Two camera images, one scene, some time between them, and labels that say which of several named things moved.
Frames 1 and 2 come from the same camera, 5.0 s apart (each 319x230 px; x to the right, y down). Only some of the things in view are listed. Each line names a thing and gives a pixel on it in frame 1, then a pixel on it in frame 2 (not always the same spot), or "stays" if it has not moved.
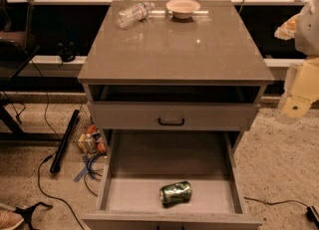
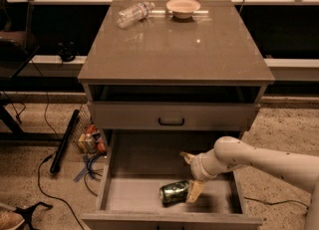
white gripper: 308,36 -> 198,168
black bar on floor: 55,165 stays
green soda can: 175,194 stays
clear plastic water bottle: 135,13 stays
